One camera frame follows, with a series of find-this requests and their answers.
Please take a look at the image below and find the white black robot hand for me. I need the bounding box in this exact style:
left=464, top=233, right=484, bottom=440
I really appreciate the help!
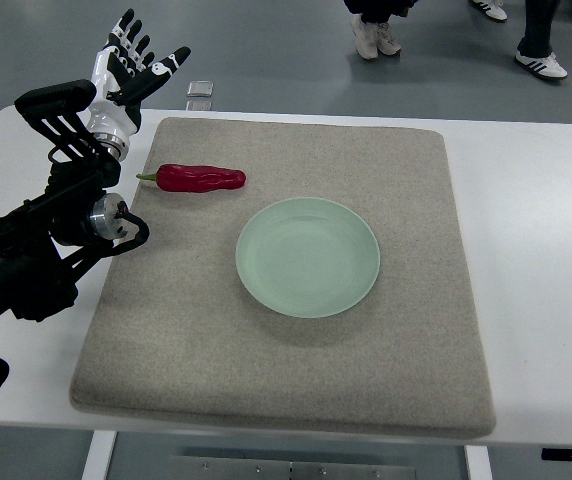
left=87, top=9, right=191, bottom=160

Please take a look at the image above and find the red chili pepper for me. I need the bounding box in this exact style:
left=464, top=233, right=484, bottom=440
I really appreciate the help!
left=136, top=164, right=246, bottom=193

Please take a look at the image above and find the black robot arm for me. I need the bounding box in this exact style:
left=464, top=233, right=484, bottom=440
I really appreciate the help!
left=0, top=80, right=150, bottom=322

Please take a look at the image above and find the pale green plate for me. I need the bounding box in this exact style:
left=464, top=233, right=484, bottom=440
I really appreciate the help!
left=235, top=197, right=381, bottom=319

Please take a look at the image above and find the clear floor socket cover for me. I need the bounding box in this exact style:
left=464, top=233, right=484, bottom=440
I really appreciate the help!
left=187, top=80, right=214, bottom=98

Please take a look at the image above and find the white sneaker right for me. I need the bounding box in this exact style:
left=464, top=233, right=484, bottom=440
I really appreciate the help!
left=375, top=22, right=401, bottom=56

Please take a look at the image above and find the beige felt mat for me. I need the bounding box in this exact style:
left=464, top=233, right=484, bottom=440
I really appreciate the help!
left=70, top=118, right=496, bottom=439

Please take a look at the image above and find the white table leg left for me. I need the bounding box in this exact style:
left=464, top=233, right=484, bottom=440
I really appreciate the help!
left=81, top=430, right=117, bottom=480

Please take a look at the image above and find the white table leg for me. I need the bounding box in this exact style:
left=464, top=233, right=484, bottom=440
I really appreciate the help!
left=464, top=445, right=493, bottom=480
left=81, top=430, right=117, bottom=480

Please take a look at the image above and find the far white striped sneaker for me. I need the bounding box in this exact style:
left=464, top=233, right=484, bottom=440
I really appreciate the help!
left=469, top=0, right=507, bottom=23

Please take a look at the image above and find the dark trouser leg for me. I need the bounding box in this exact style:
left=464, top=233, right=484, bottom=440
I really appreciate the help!
left=517, top=0, right=556, bottom=58

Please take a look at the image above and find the white black striped sneaker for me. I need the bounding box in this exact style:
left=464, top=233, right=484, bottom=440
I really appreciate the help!
left=514, top=51, right=568, bottom=81

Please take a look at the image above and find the white table leg right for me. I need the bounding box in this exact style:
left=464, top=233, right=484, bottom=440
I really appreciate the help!
left=464, top=445, right=493, bottom=480

